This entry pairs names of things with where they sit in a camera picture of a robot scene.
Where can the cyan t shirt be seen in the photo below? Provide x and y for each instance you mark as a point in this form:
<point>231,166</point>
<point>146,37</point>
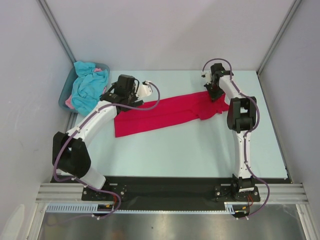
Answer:
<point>87,87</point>

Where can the grey plastic bin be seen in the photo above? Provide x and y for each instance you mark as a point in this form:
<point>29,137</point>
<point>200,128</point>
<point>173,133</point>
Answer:
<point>84,85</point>

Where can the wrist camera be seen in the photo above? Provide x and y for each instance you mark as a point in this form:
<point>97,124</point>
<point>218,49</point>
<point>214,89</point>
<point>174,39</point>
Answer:
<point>207,76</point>
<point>143,89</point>

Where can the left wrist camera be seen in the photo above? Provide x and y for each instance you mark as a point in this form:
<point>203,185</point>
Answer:
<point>143,89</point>

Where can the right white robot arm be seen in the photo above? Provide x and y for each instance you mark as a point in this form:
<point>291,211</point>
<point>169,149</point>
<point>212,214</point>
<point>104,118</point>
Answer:
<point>241,120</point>

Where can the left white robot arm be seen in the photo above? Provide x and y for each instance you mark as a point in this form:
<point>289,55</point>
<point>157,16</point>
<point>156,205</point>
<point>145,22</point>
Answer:
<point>70,149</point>

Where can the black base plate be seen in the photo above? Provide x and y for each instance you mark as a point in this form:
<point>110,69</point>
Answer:
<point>186,194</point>

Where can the red t shirt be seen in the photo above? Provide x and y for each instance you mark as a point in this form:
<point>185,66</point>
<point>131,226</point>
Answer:
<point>169,112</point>

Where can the aluminium frame rail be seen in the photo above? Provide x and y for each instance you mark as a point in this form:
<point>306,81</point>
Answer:
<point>76,193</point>

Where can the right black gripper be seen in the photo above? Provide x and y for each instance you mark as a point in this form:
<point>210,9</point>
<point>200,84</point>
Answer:
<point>215,90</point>

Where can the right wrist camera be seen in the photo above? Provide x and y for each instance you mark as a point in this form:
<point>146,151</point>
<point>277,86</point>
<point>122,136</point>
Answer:
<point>207,76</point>

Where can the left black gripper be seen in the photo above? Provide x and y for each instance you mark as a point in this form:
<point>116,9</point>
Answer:
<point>135,101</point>

